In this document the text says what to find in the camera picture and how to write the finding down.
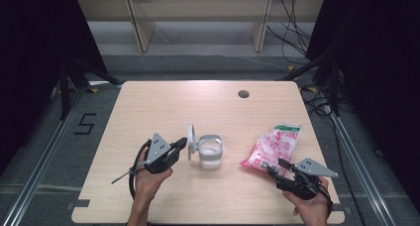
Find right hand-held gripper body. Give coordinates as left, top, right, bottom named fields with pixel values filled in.
left=276, top=157, right=340, bottom=201

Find left hand-held gripper cable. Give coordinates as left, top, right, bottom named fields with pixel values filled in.
left=111, top=139, right=153, bottom=200

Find black curtain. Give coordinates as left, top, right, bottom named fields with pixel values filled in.
left=305, top=0, right=420, bottom=217
left=0, top=0, right=110, bottom=175

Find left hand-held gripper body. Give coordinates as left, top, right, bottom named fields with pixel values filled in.
left=142, top=132, right=182, bottom=174

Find black floor cables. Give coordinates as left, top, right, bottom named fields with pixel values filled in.
left=300, top=82, right=335, bottom=117

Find wooden furniture leg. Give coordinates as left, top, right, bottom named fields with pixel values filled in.
left=75, top=0, right=326, bottom=54

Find person's left hand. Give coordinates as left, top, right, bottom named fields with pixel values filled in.
left=133, top=150, right=173, bottom=204

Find aluminium floor rail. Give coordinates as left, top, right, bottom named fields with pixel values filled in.
left=330, top=112, right=397, bottom=226
left=0, top=85, right=88, bottom=226

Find pink and white plastic bag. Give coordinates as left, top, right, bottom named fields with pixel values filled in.
left=240, top=123, right=302, bottom=176

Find person's right hand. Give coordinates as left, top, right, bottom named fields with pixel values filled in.
left=281, top=176, right=331, bottom=226

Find bundle of black cables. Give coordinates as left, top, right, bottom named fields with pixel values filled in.
left=265, top=0, right=313, bottom=65

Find black metal stand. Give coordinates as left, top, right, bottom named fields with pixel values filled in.
left=58, top=54, right=122, bottom=121
left=276, top=51, right=342, bottom=117

